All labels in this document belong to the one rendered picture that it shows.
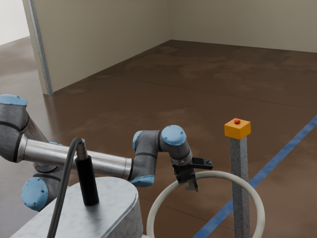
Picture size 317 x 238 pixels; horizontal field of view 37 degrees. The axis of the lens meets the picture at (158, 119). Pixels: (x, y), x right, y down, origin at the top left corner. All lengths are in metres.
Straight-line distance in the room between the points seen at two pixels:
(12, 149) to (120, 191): 0.71
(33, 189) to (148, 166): 0.72
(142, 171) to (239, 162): 1.30
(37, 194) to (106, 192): 1.14
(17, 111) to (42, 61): 5.21
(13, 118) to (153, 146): 0.56
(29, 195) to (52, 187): 0.11
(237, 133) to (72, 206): 1.87
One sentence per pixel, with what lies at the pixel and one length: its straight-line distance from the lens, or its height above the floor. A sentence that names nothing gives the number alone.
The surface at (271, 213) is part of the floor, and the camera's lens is 4.06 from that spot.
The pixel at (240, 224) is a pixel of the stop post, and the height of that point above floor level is 0.34.
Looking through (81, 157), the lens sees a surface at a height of 1.83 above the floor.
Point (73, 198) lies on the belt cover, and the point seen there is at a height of 1.70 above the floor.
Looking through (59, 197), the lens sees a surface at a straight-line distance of 1.04.
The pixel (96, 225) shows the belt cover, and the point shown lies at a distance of 1.16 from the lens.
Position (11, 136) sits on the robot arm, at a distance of 1.89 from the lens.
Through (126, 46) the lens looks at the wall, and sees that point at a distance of 8.42.
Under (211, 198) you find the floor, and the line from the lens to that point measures 4.25.
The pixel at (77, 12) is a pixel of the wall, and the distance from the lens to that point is 7.57.
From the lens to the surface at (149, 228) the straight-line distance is 2.02.
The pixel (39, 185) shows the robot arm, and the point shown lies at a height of 1.21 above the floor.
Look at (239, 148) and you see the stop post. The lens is 3.05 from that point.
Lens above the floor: 2.36
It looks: 24 degrees down
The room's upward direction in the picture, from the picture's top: 7 degrees counter-clockwise
